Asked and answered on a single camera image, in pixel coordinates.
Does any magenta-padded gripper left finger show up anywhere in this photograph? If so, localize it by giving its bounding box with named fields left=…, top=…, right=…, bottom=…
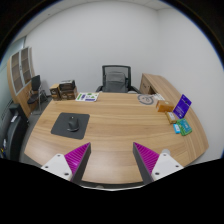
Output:
left=41, top=142, right=93, bottom=186

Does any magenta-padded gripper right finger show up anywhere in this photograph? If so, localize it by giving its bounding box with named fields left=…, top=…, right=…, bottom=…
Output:
left=132, top=142, right=185, bottom=186

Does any dark grey computer mouse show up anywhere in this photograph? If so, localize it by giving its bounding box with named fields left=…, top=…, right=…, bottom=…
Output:
left=66, top=115, right=81, bottom=133

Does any dark grey mouse pad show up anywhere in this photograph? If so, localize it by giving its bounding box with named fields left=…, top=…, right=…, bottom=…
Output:
left=50, top=112, right=91, bottom=140

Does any small blue packet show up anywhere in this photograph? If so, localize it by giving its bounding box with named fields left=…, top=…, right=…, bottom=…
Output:
left=172, top=123, right=182, bottom=135

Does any small brown labelled box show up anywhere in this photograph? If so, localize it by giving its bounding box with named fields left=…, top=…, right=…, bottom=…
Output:
left=165, top=111, right=179, bottom=125

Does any green packet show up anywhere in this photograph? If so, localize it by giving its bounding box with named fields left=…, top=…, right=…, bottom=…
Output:
left=176, top=118, right=193, bottom=137

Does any orange cardboard box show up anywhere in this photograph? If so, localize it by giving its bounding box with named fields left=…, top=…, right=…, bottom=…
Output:
left=155, top=99, right=175, bottom=113

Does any purple card package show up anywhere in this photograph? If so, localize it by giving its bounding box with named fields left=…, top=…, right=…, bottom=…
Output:
left=172, top=94, right=193, bottom=120

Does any white green printed leaflet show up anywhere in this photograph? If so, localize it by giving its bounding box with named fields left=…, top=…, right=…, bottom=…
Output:
left=75, top=91, right=101, bottom=103

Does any large brown cardboard box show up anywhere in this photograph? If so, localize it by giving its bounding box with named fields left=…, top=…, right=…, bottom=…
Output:
left=59, top=87, right=78, bottom=101

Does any black leather office chair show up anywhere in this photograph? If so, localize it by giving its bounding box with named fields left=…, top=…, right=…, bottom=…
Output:
left=0, top=102, right=29, bottom=161

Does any small brown cardboard box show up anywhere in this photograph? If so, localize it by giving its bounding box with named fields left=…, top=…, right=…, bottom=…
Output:
left=49, top=83, right=61, bottom=101

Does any black cardboard box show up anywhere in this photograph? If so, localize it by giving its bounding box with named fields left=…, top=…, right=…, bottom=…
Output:
left=59, top=79, right=76, bottom=92

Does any wooden side desk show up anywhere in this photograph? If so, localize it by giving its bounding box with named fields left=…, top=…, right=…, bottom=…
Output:
left=139, top=73, right=188, bottom=108

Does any grey backpack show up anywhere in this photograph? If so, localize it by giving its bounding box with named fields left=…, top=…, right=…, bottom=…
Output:
left=103, top=71, right=128, bottom=93

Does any small black chair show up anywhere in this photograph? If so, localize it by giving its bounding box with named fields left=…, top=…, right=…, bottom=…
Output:
left=26, top=74, right=48, bottom=113

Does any black mesh office chair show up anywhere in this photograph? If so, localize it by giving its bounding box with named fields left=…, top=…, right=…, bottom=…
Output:
left=95, top=64, right=142, bottom=95

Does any wooden glass-door cabinet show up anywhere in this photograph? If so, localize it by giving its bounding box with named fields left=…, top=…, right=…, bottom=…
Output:
left=6, top=46, right=43, bottom=118

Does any clear bag with grey ring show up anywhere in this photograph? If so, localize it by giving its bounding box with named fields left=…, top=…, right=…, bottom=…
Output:
left=137, top=93, right=165, bottom=106

